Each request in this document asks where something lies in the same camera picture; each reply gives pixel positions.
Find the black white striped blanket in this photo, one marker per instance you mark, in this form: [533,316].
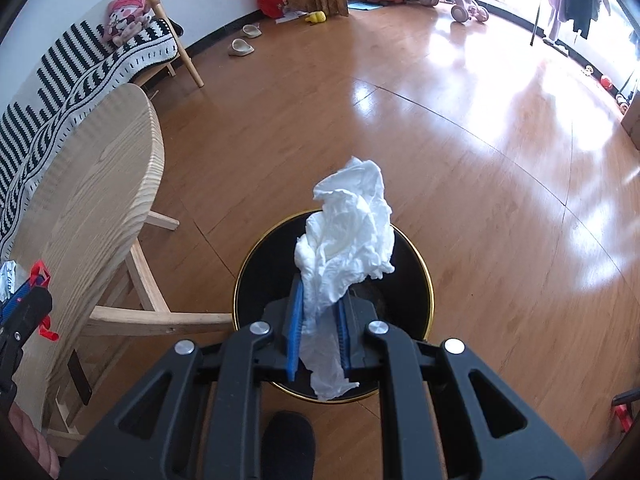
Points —
[75,75]

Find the blue floor mat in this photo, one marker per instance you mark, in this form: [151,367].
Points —
[365,5]

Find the small red toy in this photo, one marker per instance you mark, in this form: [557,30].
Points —
[605,82]

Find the cardboard box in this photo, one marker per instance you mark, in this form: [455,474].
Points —
[632,127]

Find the person's left hand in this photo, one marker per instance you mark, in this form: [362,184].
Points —
[32,442]

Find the wooden sofa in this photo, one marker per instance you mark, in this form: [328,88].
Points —
[190,67]

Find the black gold-rimmed trash bin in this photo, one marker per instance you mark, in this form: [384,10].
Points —
[270,280]

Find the yellow toy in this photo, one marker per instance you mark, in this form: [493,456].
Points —
[316,17]

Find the beige slipper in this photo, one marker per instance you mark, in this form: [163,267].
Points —
[252,31]
[241,48]

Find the white tissue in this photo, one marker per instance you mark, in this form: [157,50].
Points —
[345,240]

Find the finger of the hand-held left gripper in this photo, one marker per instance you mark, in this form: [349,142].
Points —
[12,302]

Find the pink plush toy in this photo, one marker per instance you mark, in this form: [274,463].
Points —
[127,15]

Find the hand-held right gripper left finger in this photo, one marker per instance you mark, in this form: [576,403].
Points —
[295,330]

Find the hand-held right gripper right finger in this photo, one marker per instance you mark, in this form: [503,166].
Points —
[342,335]

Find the red plastic object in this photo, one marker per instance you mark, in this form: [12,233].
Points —
[625,412]

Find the white papers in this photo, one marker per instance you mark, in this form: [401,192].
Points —
[291,16]

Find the round wooden table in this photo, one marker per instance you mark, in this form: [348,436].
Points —
[90,200]

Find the clothes rack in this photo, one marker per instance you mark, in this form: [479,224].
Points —
[537,15]

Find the red bag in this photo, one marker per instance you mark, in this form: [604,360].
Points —
[272,0]

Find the person's black shoe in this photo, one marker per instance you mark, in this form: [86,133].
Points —
[289,447]

